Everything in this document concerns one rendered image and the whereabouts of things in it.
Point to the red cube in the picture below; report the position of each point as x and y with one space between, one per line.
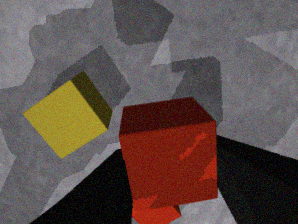
169 148
158 216

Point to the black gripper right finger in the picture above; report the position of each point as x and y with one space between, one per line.
260 187

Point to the yellow cube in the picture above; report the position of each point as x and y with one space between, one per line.
70 117

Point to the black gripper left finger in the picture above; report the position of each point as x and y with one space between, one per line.
104 197

